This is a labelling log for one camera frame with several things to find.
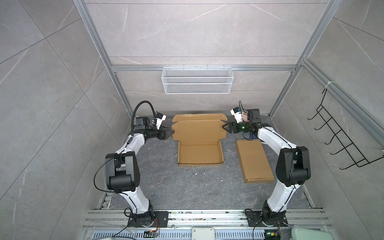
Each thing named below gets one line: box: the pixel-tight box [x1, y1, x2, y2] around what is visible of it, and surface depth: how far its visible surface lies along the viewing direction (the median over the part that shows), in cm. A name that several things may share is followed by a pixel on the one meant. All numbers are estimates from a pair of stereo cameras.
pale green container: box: [291, 227, 332, 240], surface depth 70 cm
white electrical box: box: [191, 227, 215, 240], surface depth 70 cm
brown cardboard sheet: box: [171, 113, 228, 166], surface depth 94 cm
